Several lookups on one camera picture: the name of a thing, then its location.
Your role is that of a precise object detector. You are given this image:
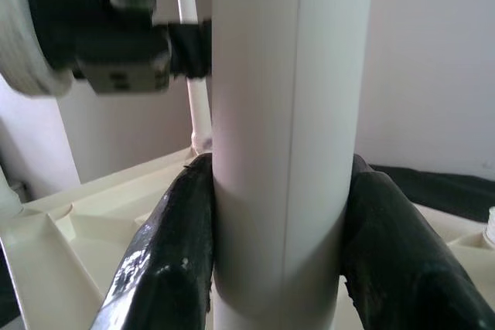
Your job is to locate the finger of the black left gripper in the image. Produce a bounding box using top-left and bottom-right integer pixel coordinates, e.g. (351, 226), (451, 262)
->
(168, 19), (213, 80)

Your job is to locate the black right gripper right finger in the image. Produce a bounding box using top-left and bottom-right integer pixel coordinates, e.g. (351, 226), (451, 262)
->
(340, 153), (495, 330)

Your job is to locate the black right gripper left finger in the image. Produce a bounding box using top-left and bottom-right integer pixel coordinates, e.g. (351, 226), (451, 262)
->
(90, 151), (216, 330)

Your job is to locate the white plastic table top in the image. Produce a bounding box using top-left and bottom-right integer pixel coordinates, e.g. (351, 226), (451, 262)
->
(0, 146), (495, 330)

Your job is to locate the black tablecloth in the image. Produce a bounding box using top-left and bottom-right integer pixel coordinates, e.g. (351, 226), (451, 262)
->
(0, 163), (495, 321)

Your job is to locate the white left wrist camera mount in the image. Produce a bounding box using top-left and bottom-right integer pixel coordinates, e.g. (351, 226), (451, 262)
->
(0, 0), (73, 97)

